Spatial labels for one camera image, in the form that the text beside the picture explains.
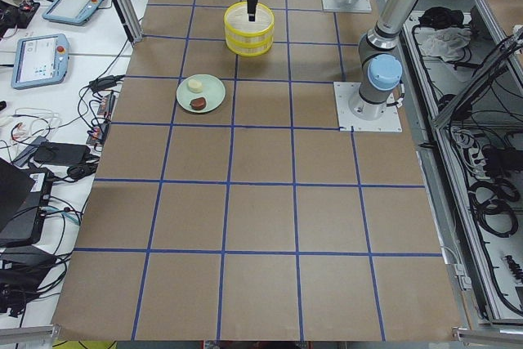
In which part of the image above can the far teach pendant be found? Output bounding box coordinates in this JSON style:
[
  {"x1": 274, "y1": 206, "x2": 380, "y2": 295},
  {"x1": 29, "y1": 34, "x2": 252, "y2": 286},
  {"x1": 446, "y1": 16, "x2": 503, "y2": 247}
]
[{"x1": 42, "y1": 0, "x2": 104, "y2": 26}]

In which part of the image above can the brown steamed bun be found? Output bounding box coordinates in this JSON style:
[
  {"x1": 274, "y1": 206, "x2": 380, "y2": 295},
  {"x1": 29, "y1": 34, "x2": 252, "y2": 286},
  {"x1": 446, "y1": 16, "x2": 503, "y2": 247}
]
[{"x1": 190, "y1": 96, "x2": 207, "y2": 111}]

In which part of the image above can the black laptop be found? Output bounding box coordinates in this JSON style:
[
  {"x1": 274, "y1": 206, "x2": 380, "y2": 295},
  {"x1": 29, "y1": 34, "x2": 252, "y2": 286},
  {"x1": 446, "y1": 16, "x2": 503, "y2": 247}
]
[{"x1": 1, "y1": 159, "x2": 52, "y2": 248}]

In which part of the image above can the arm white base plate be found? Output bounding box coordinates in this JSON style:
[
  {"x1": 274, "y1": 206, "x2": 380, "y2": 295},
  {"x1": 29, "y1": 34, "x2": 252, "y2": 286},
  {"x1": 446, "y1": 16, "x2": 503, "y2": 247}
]
[
  {"x1": 333, "y1": 82, "x2": 403, "y2": 133},
  {"x1": 322, "y1": 0, "x2": 372, "y2": 14}
]

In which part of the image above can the light green plate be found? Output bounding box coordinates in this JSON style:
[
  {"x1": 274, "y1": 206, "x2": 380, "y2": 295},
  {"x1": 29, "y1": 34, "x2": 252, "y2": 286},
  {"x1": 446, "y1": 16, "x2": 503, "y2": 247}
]
[{"x1": 177, "y1": 74, "x2": 226, "y2": 114}]

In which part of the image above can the teach pendant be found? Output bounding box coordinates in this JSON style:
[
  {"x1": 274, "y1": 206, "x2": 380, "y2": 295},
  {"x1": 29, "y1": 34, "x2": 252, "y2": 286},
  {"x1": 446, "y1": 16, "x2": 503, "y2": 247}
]
[
  {"x1": 42, "y1": 0, "x2": 104, "y2": 26},
  {"x1": 11, "y1": 34, "x2": 69, "y2": 90}
]

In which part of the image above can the near teach pendant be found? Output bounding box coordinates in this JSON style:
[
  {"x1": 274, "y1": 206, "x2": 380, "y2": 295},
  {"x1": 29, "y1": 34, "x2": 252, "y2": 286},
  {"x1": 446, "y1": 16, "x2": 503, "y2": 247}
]
[{"x1": 11, "y1": 34, "x2": 69, "y2": 90}]

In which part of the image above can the white crumpled cloth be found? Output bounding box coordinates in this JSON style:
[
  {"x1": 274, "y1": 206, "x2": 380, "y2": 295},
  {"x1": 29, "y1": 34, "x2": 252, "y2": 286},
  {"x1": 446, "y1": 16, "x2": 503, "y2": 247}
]
[{"x1": 420, "y1": 27, "x2": 472, "y2": 62}]

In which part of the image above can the black power adapter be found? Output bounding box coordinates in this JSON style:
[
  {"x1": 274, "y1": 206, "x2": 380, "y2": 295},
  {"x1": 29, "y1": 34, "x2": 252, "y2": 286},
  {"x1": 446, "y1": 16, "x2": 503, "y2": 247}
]
[{"x1": 33, "y1": 141, "x2": 90, "y2": 166}]

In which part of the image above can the yellow steamer layer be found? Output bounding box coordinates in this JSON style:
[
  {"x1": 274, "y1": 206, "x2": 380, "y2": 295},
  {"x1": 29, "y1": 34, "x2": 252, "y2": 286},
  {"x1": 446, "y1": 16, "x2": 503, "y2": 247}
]
[
  {"x1": 226, "y1": 35, "x2": 273, "y2": 57},
  {"x1": 224, "y1": 2, "x2": 275, "y2": 44}
]

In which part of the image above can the white steamed bun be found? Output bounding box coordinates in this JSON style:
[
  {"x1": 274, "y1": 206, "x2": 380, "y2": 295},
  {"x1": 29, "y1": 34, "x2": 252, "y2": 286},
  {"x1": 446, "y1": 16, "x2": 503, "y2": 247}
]
[{"x1": 187, "y1": 78, "x2": 203, "y2": 93}]

